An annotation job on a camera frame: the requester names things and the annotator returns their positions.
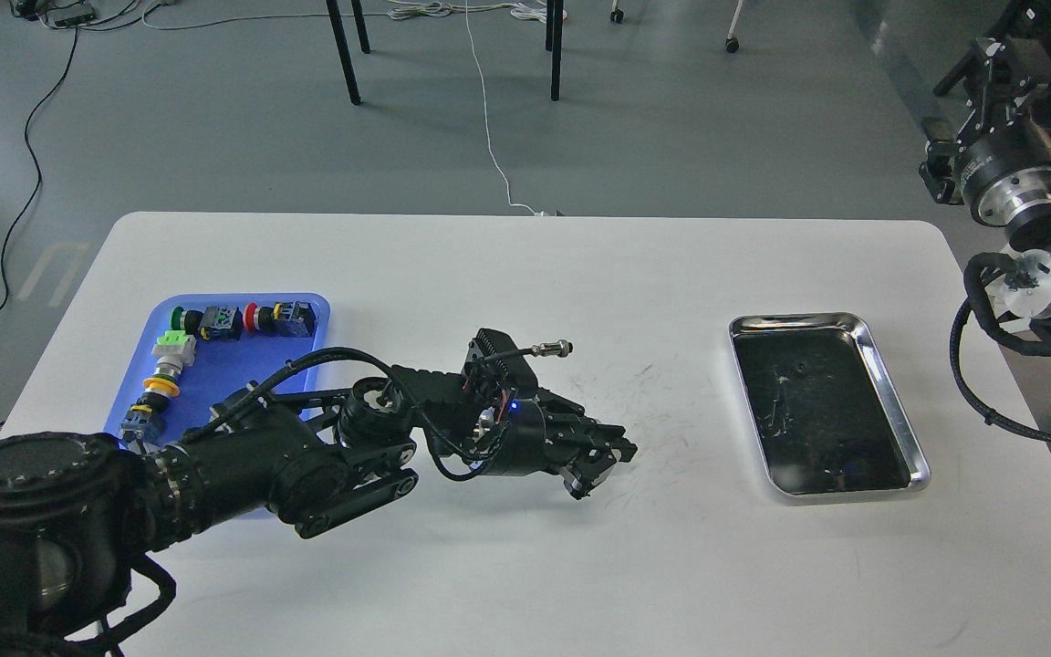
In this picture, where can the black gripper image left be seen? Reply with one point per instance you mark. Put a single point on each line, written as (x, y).
(552, 433)

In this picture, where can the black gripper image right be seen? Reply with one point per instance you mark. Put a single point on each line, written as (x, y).
(1004, 176)

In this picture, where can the robot arm image left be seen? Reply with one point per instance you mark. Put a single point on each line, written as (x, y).
(324, 440)

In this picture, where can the silver metal tray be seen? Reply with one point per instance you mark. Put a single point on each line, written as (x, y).
(838, 435)

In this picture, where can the blue plastic tray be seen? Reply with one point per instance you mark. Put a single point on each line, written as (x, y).
(222, 366)

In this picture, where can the black table leg right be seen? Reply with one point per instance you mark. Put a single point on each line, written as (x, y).
(554, 22)

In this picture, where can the black table leg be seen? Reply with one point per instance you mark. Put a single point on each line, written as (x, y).
(345, 59)
(554, 22)

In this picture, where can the black table leg left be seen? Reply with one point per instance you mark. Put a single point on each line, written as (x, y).
(345, 59)

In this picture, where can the red push button switch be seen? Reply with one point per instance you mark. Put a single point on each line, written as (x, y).
(281, 319)

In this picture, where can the green push button switch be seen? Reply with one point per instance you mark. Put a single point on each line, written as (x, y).
(214, 323)

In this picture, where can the green white connector switch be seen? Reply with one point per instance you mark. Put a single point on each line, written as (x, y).
(175, 352)

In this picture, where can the yellow ring push button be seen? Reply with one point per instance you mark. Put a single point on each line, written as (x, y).
(142, 426)

